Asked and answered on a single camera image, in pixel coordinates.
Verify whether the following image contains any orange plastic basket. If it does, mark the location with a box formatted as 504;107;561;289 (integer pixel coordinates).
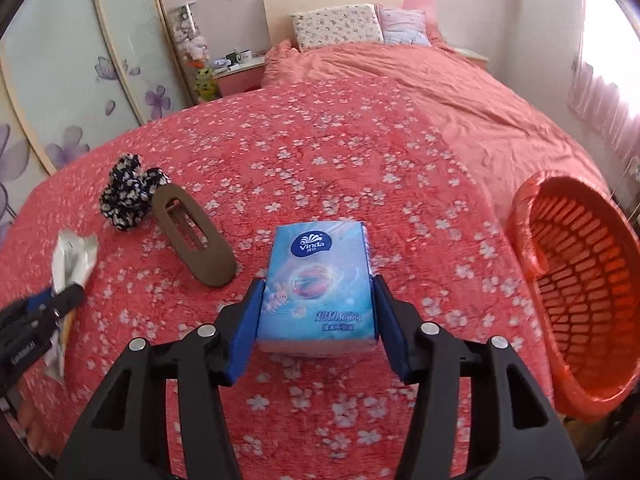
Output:
505;170;640;421

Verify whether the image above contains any black floral scrunchie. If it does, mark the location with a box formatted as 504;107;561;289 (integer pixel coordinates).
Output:
99;154;172;232

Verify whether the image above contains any clear plush toy case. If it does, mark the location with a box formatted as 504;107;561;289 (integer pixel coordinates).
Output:
167;4;221;103

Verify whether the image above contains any beige nightstand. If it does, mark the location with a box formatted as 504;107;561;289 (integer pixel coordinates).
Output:
452;46;490;68

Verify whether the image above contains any blue tissue pack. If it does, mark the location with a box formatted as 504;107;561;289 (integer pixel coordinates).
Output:
256;220;380;356

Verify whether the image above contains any cream floral pillow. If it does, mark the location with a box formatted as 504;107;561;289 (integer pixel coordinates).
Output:
291;4;385;52

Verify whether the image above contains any white plush toy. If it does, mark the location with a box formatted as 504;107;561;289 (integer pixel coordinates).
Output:
182;35;210;63

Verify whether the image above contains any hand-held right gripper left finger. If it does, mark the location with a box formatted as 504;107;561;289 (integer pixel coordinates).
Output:
54;278;266;480

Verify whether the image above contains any floral sliding door wardrobe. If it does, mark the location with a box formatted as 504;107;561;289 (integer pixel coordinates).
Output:
0;0;193;241

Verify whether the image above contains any pink curtain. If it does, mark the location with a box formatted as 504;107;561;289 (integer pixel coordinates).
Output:
567;55;640;136

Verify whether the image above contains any pink duvet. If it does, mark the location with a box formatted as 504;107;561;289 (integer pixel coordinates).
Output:
262;40;613;211

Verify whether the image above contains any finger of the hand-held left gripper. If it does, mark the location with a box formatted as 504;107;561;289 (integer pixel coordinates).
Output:
22;289;57;313
50;283;86;320

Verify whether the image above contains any red floral blanket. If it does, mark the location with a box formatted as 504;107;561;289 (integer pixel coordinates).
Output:
0;77;561;480

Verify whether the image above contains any pink nightstand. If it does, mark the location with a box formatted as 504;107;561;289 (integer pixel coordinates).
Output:
212;56;266;98

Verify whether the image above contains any pink striped pillow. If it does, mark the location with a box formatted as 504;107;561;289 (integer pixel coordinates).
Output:
377;7;432;47

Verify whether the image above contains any yellow green plush toy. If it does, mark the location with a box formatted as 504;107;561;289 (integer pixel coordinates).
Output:
195;65;218;101

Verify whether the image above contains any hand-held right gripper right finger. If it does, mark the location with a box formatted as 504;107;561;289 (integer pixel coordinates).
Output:
372;274;586;480

